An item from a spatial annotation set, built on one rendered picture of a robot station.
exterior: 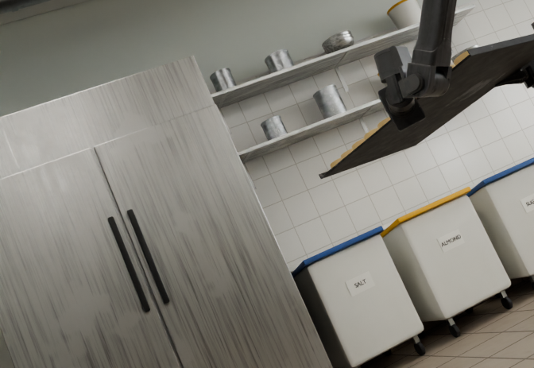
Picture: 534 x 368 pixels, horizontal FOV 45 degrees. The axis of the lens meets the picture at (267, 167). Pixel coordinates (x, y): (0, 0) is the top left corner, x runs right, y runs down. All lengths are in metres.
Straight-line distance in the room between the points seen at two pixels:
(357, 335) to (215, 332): 0.86
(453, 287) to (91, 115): 2.27
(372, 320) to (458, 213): 0.87
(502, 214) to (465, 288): 0.55
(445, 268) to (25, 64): 2.97
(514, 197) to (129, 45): 2.73
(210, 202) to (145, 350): 0.80
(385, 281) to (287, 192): 1.01
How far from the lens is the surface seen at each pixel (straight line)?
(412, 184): 4.78
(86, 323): 3.29
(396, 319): 3.86
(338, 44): 4.65
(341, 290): 3.74
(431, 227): 4.02
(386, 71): 1.36
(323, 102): 4.48
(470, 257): 4.11
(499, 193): 4.30
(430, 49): 1.29
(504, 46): 1.49
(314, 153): 4.57
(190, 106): 3.57
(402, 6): 4.98
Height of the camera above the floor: 0.75
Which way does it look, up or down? 9 degrees up
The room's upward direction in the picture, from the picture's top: 24 degrees counter-clockwise
